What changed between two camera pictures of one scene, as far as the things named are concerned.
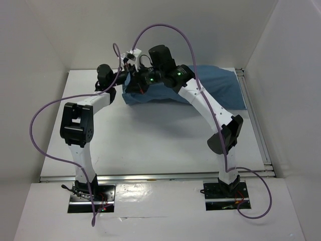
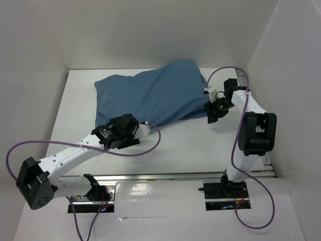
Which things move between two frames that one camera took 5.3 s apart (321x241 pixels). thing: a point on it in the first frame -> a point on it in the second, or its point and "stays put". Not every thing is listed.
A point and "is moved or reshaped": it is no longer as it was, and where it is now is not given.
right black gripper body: [145, 77] -> [222, 106]
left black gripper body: [119, 78] -> [128, 136]
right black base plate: [217, 199] stays put
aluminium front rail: [251, 174] stays put
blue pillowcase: [219, 86] is moved or reshaped
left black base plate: [104, 200] stays put
